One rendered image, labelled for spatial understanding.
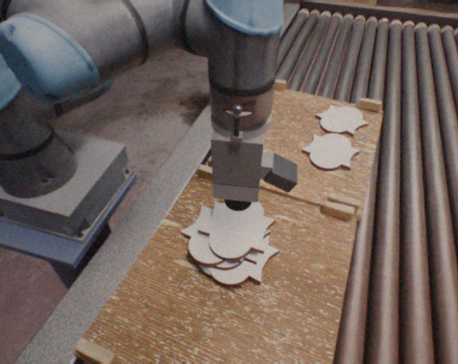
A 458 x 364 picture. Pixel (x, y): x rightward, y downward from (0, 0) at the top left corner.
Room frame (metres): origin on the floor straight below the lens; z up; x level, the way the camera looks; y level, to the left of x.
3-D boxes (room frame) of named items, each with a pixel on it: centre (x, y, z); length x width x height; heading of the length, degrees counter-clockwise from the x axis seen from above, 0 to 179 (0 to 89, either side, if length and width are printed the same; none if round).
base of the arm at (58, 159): (0.51, 0.40, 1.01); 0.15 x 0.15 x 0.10
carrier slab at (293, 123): (0.67, -0.19, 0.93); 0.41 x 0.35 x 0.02; 156
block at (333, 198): (0.44, -0.23, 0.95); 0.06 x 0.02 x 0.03; 66
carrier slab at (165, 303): (0.29, -0.01, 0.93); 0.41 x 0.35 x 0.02; 158
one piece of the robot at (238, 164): (0.34, -0.04, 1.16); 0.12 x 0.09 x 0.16; 82
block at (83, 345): (0.16, 0.18, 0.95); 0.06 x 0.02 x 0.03; 68
